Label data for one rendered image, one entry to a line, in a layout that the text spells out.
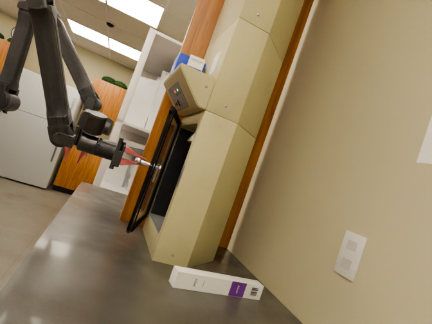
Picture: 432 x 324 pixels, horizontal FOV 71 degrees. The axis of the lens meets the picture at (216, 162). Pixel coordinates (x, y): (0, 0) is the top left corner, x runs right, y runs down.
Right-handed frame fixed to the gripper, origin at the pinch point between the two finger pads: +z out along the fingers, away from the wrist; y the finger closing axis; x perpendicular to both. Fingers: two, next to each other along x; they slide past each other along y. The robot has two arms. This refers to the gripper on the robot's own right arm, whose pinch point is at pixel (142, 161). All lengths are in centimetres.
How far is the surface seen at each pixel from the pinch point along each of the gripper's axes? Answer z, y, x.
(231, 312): 28, -26, -35
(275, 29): 24, 54, -10
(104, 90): -58, 80, 509
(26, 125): -149, -25, 474
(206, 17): 7, 64, 24
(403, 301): 54, -8, -55
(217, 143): 17.9, 13.1, -12.7
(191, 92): 5.4, 24.2, -12.5
